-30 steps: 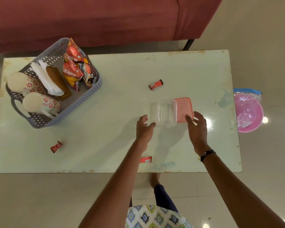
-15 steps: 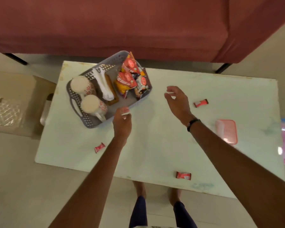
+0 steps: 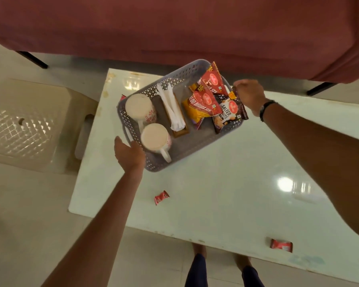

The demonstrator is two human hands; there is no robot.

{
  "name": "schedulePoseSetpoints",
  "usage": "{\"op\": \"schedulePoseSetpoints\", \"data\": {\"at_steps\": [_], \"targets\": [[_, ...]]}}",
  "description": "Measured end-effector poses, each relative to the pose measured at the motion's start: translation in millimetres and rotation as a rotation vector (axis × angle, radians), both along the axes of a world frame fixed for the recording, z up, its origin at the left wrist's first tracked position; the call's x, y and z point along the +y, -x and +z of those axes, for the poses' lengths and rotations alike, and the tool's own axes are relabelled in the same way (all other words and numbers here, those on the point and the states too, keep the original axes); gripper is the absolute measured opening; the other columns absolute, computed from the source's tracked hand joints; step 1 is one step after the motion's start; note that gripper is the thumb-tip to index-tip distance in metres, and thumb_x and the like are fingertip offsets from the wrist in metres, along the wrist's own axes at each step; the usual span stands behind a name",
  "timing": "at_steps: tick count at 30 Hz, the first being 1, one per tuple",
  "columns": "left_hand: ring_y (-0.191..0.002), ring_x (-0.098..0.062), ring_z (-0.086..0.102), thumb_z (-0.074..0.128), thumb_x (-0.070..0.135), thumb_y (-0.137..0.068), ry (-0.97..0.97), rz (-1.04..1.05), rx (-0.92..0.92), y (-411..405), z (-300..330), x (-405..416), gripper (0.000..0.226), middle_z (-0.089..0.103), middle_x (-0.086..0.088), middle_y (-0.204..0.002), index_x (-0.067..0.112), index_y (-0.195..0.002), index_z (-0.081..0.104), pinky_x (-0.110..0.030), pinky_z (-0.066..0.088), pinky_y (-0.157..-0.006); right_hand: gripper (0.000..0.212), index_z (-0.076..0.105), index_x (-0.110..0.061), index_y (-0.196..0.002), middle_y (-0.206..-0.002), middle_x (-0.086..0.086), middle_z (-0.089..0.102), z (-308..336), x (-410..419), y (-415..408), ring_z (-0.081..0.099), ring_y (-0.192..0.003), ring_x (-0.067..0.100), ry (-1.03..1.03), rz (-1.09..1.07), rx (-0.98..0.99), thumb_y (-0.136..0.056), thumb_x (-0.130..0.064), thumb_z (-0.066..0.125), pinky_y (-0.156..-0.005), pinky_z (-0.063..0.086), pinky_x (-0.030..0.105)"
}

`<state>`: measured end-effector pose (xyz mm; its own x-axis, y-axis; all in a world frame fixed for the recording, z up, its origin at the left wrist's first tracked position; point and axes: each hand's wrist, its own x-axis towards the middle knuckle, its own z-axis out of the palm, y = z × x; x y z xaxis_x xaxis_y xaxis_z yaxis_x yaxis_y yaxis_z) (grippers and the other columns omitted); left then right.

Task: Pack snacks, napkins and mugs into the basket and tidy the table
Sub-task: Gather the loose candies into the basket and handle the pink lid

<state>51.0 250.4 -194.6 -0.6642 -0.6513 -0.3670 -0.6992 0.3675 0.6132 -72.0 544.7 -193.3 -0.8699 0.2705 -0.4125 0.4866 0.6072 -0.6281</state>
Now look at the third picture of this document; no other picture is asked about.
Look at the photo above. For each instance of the person's left hand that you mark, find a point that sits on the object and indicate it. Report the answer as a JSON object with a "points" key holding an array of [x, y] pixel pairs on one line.
{"points": [[130, 156]]}

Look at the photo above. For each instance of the person's right hand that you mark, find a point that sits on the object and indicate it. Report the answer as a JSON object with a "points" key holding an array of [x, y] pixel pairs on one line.
{"points": [[251, 94]]}

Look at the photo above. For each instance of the brown salted peanuts packet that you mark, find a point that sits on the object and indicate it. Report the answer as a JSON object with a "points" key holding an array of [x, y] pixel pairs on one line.
{"points": [[229, 113]]}

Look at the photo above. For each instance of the white floral mug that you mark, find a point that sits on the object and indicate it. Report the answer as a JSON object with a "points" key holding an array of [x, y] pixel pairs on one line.
{"points": [[139, 107], [154, 137]]}

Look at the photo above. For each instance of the yellow red snack packet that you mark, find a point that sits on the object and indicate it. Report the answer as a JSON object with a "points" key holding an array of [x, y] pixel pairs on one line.
{"points": [[214, 79], [202, 106]]}

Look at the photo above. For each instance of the red candy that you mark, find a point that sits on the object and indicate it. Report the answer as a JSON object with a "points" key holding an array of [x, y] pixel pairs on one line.
{"points": [[123, 98], [161, 197], [281, 245]]}

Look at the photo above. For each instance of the brown wooden napkin holder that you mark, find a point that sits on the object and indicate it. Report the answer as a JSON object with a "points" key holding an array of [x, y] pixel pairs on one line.
{"points": [[181, 132]]}

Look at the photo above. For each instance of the grey plastic basket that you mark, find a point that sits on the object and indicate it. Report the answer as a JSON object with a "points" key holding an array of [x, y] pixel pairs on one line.
{"points": [[191, 140]]}

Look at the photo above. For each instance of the white paper napkins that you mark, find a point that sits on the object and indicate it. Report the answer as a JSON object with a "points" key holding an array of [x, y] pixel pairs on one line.
{"points": [[172, 107]]}

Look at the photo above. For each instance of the person's left forearm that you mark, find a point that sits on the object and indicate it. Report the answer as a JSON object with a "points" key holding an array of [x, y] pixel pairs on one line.
{"points": [[98, 233]]}

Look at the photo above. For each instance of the person's right forearm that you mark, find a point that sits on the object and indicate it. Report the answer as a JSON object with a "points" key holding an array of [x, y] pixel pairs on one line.
{"points": [[326, 158]]}

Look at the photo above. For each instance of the white coffee table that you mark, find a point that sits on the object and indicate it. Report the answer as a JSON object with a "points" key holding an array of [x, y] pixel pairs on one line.
{"points": [[227, 182]]}

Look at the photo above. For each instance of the person's left leg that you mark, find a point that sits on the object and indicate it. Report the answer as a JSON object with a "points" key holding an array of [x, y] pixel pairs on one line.
{"points": [[199, 251]]}

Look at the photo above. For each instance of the person's leg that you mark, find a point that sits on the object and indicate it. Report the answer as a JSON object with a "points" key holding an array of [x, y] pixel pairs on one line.
{"points": [[242, 261], [199, 251]]}

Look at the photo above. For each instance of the person's right leg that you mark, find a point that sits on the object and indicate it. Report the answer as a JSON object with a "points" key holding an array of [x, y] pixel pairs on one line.
{"points": [[242, 261]]}

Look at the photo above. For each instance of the black wristband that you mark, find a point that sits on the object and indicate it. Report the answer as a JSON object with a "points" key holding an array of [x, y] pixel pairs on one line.
{"points": [[265, 108]]}

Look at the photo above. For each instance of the red fabric sofa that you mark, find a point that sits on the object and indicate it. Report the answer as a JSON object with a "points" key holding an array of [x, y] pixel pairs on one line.
{"points": [[182, 29]]}

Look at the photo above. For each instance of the beige plastic stool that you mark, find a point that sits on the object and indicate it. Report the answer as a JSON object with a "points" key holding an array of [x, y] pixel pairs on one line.
{"points": [[33, 125]]}

